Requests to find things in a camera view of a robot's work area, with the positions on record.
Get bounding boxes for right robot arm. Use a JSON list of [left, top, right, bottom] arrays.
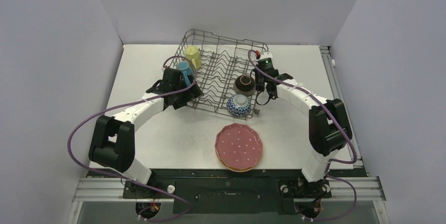
[[252, 58, 352, 196]]

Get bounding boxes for grey wire dish rack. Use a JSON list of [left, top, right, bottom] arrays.
[[175, 29, 269, 117]]

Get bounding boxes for pink polka dot plate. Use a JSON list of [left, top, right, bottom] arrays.
[[215, 123, 263, 158]]

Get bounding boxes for blue handled white mug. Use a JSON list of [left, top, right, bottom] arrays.
[[177, 61, 194, 86]]

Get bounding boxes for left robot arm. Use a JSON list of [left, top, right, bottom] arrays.
[[88, 68, 203, 198]]

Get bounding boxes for yellow plate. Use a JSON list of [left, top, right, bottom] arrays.
[[218, 157, 262, 172]]

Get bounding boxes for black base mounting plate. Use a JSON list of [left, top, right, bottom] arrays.
[[123, 169, 332, 215]]

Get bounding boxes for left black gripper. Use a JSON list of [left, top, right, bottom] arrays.
[[173, 74, 203, 109]]

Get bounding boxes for orange patterned small bowl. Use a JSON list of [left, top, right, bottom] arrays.
[[226, 94, 251, 118]]

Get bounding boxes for dark brown glazed bowl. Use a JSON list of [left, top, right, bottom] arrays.
[[234, 75, 256, 96]]

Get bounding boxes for yellow green mug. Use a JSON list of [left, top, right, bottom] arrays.
[[185, 45, 202, 69]]

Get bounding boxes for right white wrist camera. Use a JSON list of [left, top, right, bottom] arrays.
[[257, 52, 273, 63]]

